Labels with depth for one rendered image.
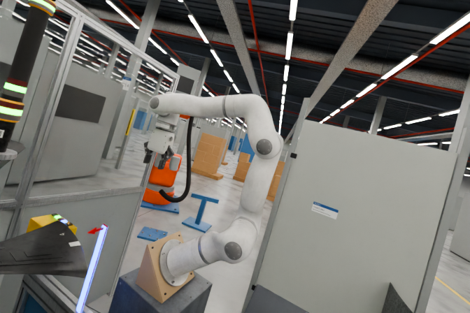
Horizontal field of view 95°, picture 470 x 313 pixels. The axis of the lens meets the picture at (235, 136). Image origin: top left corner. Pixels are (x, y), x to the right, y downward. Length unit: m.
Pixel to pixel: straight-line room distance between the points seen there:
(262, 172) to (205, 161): 7.77
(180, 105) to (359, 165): 1.60
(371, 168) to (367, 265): 0.74
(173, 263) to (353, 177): 1.52
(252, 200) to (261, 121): 0.30
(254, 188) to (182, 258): 0.44
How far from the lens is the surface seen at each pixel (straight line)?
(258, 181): 0.82
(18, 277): 1.90
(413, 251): 2.21
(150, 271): 1.10
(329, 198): 2.06
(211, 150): 8.47
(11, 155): 0.69
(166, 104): 0.87
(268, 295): 0.73
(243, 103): 0.81
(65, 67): 1.52
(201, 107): 0.87
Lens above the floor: 1.62
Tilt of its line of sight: 1 degrees up
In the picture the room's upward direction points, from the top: 17 degrees clockwise
